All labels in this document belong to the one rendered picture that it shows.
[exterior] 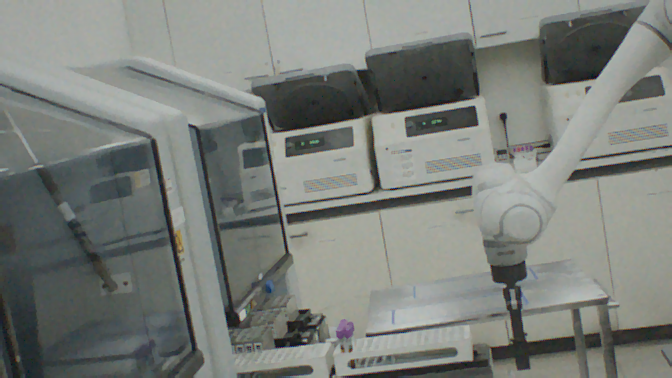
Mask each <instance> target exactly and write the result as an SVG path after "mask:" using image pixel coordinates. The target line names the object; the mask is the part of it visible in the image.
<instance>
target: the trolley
mask: <svg viewBox="0 0 672 378"><path fill-rule="evenodd" d="M526 269H527V278H526V279H525V280H523V281H519V282H517V286H521V290H522V298H521V299H522V305H523V308H522V309H521V313H522V317H527V316H534V315H541V314H548V313H555V312H557V311H562V310H570V309H571V316H572V322H573V329H574V337H575V343H576V351H577V358H578V364H579V372H580V378H589V371H588V363H587V357H586V350H585V342H584V336H583V328H582V321H581V314H580V308H583V307H591V306H596V309H597V317H598V323H599V330H600V338H601V345H602V353H603V360H604V366H605V374H606V378H618V373H617V365H616V358H615V351H614V343H613V336H612V328H611V321H610V315H609V309H614V308H619V307H620V304H619V303H618V302H617V301H616V300H615V299H614V298H613V295H612V294H611V293H610V292H609V291H608V290H607V289H606V288H604V287H603V286H602V285H601V284H600V283H599V282H598V281H597V280H596V279H595V277H594V276H593V275H592V274H586V272H584V271H583V270H582V269H581V268H580V267H579V266H578V265H577V264H576V263H575V262H574V260H573V259H564V261H558V262H551V263H544V264H537V265H530V266H526ZM504 287H506V284H503V283H502V284H498V283H494V282H493V281H492V278H491V271H489V272H482V273H475V274H469V276H461V277H455V278H448V279H441V280H434V281H427V282H420V283H413V284H406V285H400V286H392V287H386V288H379V289H372V291H371V296H370V304H369V313H368V321H366V329H365V337H366V338H369V337H376V336H385V335H393V334H402V333H410V332H418V331H426V330H435V329H443V328H452V327H459V326H470V324H477V323H485V322H491V321H499V320H506V319H510V316H509V312H508V311H507V310H506V303H505V299H504V297H503V291H502V288H504ZM609 301H610V302H609Z"/></svg>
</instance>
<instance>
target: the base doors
mask: <svg viewBox="0 0 672 378"><path fill-rule="evenodd" d="M597 182H598V186H597ZM598 189H599V194H598ZM669 189H672V167H668V168H660V169H653V170H647V171H639V172H632V173H626V174H618V175H611V177H605V178H597V179H591V180H583V181H577V182H570V183H564V184H563V185H562V187H561V188H560V190H559V192H558V195H557V199H556V204H557V209H556V211H555V213H554V214H553V216H552V218H551V219H550V221H549V224H547V227H546V229H545V231H544V233H543V234H542V235H541V237H540V238H539V239H538V240H536V241H535V242H534V244H532V245H529V246H526V247H527V254H528V256H527V258H526V260H525V263H526V266H530V265H537V264H544V263H551V262H558V261H564V259H573V260H574V262H575V263H576V264H577V265H578V266H579V267H580V268H581V269H582V270H583V271H584V272H586V274H592V275H593V276H594V277H595V279H596V280H597V281H598V282H599V283H600V284H601V285H602V286H603V287H604V288H606V289H607V290H608V291H609V292H610V293H611V294H612V295H613V293H614V296H613V298H614V299H615V300H616V301H617V302H618V303H619V304H620V307H619V308H616V311H615V308H614V309H609V315H610V321H611V328H612V330H618V329H619V330H620V329H630V328H638V327H647V326H656V325H664V324H672V194H667V195H658V196H651V197H646V192H653V191H660V190H669ZM599 197H600V201H599ZM600 204H601V208H600ZM471 208H474V207H473V199H472V198H467V199H459V200H453V201H445V202H438V203H431V204H423V205H416V206H409V207H402V208H394V210H387V211H380V212H374V213H366V214H360V215H353V216H346V217H339V218H332V219H325V220H318V221H311V222H305V223H297V224H291V226H287V229H289V234H290V236H292V235H298V234H303V233H305V232H306V233H308V236H300V237H294V238H290V240H291V246H292V251H293V258H294V263H295V269H296V275H297V281H298V286H299V293H300V298H301V303H302V310H304V309H311V314H316V313H323V315H326V316H327V322H328V328H333V327H337V328H338V325H339V322H340V321H341V319H344V318H345V319H347V322H348V321H354V326H355V339H360V338H366V337H365V329H366V321H368V313H369V304H370V296H371V291H372V289H379V288H386V287H392V286H400V285H406V284H413V283H420V282H427V281H434V280H441V279H448V278H455V277H461V276H469V274H475V273H482V272H489V271H491V270H490V264H488V263H487V256H486V253H485V251H484V245H483V238H482V234H481V231H480V229H478V227H477V223H476V219H475V214H474V212H467V213H459V214H455V212H456V211H457V210H459V211H464V210H471ZM601 212H602V216H601ZM379 213H380V217H379ZM380 219H381V223H380ZM602 219H604V223H602ZM442 223H449V224H450V227H445V228H439V229H434V230H427V231H426V227H429V226H436V224H442ZM381 224H382V229H381ZM604 226H605V231H604ZM382 231H384V235H382ZM605 234H606V238H605ZM384 237H385V242H384ZM329 238H338V242H333V243H323V244H317V243H316V240H317V239H329ZM606 241H607V246H606ZM385 244H386V247H385ZM607 249H608V253H607ZM386 250H387V253H386ZM387 256H388V260H387ZM608 256H609V260H608ZM388 262H389V266H388ZM609 264H610V267H609ZM389 268H390V271H389ZM610 271H611V274H610ZM390 275H391V278H390ZM611 278H612V282H611ZM391 281H392V284H391ZM612 286H613V289H612ZM580 314H581V321H582V328H583V335H586V334H595V333H600V330H599V323H598V317H597V309H596V306H591V307H583V308H580ZM616 316H617V319H616ZM522 320H523V326H524V333H527V334H528V336H526V340H527V341H535V340H544V339H553V338H561V337H569V336H574V329H573V322H572V316H571V309H570V310H562V311H557V312H555V313H548V314H541V315H534V316H527V317H522ZM506 321H507V328H508V335H509V341H510V338H512V331H511V322H510V319H506ZM617 323H618V326H617ZM470 331H471V337H472V344H473V345H478V344H487V347H489V346H490V347H497V346H507V345H509V342H508V335H507V329H506V322H505V320H499V321H491V322H485V323H477V324H470ZM510 343H512V341H510Z"/></svg>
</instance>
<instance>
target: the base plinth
mask: <svg viewBox="0 0 672 378"><path fill-rule="evenodd" d="M583 336H584V342H585V349H587V348H590V347H599V346H602V345H601V338H600V333H595V334H586V335H583ZM612 336H613V343H614V345H616V344H625V343H634V342H643V341H652V340H660V339H670V338H672V324H664V325H656V326H647V327H638V328H630V329H620V330H619V329H618V330H612ZM527 348H528V354H529V355H537V354H545V353H555V352H563V351H572V350H576V343H575V337H574V336H569V337H561V338H553V339H544V340H535V341H527ZM490 349H491V356H492V359H501V358H510V357H514V351H513V345H512V343H509V345H507V346H497V347H490Z"/></svg>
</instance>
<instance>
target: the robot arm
mask: <svg viewBox="0 0 672 378"><path fill-rule="evenodd" d="M671 55H672V0H653V1H651V2H650V3H649V4H648V5H647V6H646V8H645V9H644V11H643V12H642V13H641V16H640V17H639V18H638V20H637V21H636V22H635V24H634V25H633V26H632V28H631V30H630V31H628V33H627V36H626V37H625V39H624V41H623V42H622V44H621V45H620V47H619V48H618V50H617V51H616V54H615V55H614V57H613V58H612V60H611V61H610V62H609V64H608V65H606V67H605V68H604V69H603V71H602V73H601V75H600V76H599V77H598V79H597V80H596V81H595V83H594V84H593V86H592V87H591V89H590V91H589V93H588V94H587V96H585V97H584V99H583V101H582V102H581V104H580V106H579V109H578V110H577V112H576V114H575V115H574V117H573V119H572V120H571V122H570V124H569V127H568V128H567V130H565V132H564V133H563V135H562V137H561V138H560V140H559V142H558V144H557V146H556V147H555V149H554V150H553V151H552V153H551V154H550V155H549V156H547V158H546V159H545V161H544V162H543V163H542V164H541V165H540V166H538V167H537V168H536V169H535V170H533V171H531V172H528V173H516V171H515V170H514V168H512V167H511V165H510V164H505V163H492V164H487V165H485V166H482V167H480V168H478V169H476V170H475V171H474V175H473V183H472V199H473V207H474V214H475V219H476V223H477V227H478V229H480V231H481V234H482V238H483V245H484V251H485V253H486V256H487V263H488V264H490V270H491V278H492V281H493V282H494V283H498V284H502V283H503V284H506V287H504V288H502V291H503V297H504V299H505V303H506V310H507V311H508V312H509V316H510V322H511V331H512V338H510V341H512V345H513V351H514V358H515V365H516V371H521V370H530V369H531V368H530V361H529V354H528V348H527V340H526V336H528V334H527V333H524V326H523V320H522V313H521V309H522V308H523V305H522V299H521V298H522V290H521V286H517V282H519V281H523V280H525V279H526V278H527V269H526V263H525V260H526V258H527V256H528V254H527V247H526V246H529V245H532V244H534V242H535V241H536V240H538V239H539V238H540V237H541V235H542V234H543V233H544V231H545V229H546V227H547V224H549V221H550V219H551V218H552V216H553V214H554V213H555V211H556V209H557V204H556V199H557V195H558V192H559V190H560V188H561V187H562V185H563V184H564V183H565V181H567V180H568V179H569V177H570V175H571V173H572V172H573V171H574V169H575V168H576V166H577V165H578V163H579V162H580V160H581V158H582V156H583V154H585V153H586V151H587V150H588V148H589V147H590V145H591V144H592V141H593V139H594V138H595V136H596V135H597V133H598V132H599V130H600V128H601V127H602V125H603V123H605V121H606V119H607V118H608V116H609V115H610V113H611V112H612V110H613V109H614V106H615V105H616V103H617V102H618V101H619V100H620V98H621V97H622V96H623V95H625V94H626V93H627V92H628V91H629V90H630V89H631V87H632V86H633V85H634V84H635V83H636V82H637V81H638V80H640V79H641V78H642V77H643V76H645V75H647V74H648V73H649V72H651V71H652V70H653V68H654V67H656V66H657V65H658V64H660V63H661V62H663V61H664V60H665V59H668V58H669V57H670V56H671ZM518 296H519V297H518Z"/></svg>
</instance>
